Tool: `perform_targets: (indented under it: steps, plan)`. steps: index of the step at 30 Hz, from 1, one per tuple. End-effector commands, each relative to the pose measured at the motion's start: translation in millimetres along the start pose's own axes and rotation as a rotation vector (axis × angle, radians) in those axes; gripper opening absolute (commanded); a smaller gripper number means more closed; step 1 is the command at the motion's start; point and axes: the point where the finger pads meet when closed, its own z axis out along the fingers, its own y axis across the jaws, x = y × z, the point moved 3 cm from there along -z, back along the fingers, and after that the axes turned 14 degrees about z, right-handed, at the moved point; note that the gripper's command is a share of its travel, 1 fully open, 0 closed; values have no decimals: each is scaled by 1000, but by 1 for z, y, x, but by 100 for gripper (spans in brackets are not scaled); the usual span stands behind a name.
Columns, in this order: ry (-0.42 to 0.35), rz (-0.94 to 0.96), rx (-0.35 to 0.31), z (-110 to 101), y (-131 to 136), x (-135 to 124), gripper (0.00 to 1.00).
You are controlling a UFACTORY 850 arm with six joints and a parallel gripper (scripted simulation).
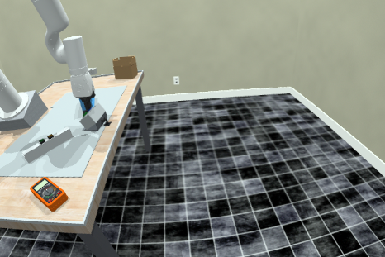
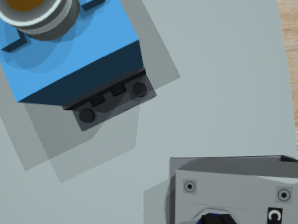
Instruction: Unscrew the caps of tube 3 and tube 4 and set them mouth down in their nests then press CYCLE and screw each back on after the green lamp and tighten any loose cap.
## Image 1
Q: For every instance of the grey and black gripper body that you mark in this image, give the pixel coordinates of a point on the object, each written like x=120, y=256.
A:
x=82, y=86

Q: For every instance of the small open brown cardboard box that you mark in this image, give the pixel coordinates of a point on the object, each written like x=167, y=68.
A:
x=123, y=69

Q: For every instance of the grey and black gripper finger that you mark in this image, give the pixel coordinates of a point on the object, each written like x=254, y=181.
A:
x=88, y=103
x=84, y=100

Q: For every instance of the orange digital multimeter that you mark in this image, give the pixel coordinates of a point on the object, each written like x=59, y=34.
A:
x=49, y=193

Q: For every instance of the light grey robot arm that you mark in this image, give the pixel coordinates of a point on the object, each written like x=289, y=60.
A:
x=70, y=52

